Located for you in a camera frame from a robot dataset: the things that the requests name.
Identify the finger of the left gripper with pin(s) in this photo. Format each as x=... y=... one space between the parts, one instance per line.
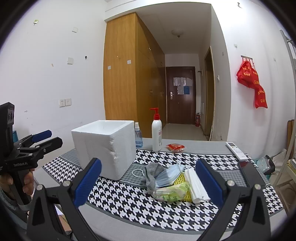
x=41 y=136
x=38 y=152

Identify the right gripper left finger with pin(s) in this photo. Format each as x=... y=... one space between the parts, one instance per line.
x=44 y=222

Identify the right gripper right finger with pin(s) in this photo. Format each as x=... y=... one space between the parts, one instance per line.
x=253 y=222

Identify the white tissue pack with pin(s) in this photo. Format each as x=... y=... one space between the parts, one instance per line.
x=197 y=190

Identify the yellow foam net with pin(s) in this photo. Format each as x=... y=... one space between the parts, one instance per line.
x=183 y=188

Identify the green tissue pack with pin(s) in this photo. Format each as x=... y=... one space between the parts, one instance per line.
x=167 y=194

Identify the blue face masks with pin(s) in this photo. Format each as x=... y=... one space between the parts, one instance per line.
x=169 y=175

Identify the grey sock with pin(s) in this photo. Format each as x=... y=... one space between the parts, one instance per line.
x=149 y=179

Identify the person's left hand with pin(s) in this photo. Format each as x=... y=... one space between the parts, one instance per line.
x=28 y=187

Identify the black smartphone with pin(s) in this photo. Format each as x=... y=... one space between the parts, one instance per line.
x=251 y=174

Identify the mask box bag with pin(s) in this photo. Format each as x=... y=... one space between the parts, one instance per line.
x=266 y=165

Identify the white remote control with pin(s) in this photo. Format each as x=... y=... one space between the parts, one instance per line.
x=236 y=151

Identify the white styrofoam box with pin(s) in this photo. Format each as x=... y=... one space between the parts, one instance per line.
x=110 y=141

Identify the houndstooth table mat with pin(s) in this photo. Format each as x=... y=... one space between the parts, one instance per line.
x=170 y=208

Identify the blue spray bottle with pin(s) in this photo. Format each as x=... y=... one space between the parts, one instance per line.
x=138 y=136

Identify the wooden boards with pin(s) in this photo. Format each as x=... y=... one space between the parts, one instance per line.
x=289 y=136

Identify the red snack packet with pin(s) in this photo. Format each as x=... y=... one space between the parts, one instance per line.
x=175 y=147

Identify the red fire extinguisher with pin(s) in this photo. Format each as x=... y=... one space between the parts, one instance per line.
x=197 y=119

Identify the white red pump bottle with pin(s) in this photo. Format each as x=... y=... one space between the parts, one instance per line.
x=156 y=131

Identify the wooden wardrobe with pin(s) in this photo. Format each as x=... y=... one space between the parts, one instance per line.
x=134 y=75

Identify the red hanging bags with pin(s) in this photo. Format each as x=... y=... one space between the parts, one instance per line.
x=248 y=76

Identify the dark brown door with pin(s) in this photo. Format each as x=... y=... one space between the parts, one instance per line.
x=181 y=94

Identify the white metal bunk bed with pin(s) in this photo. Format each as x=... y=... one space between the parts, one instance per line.
x=288 y=41

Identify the ceiling lamp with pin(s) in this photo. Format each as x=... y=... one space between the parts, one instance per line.
x=177 y=32

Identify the wall socket pair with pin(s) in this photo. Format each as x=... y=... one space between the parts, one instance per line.
x=65 y=102

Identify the white wall switch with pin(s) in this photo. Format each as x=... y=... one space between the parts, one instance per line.
x=70 y=61

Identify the wooden door frame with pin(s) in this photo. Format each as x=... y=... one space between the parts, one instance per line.
x=210 y=94

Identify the wall hook rack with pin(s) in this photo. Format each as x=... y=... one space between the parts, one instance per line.
x=246 y=57

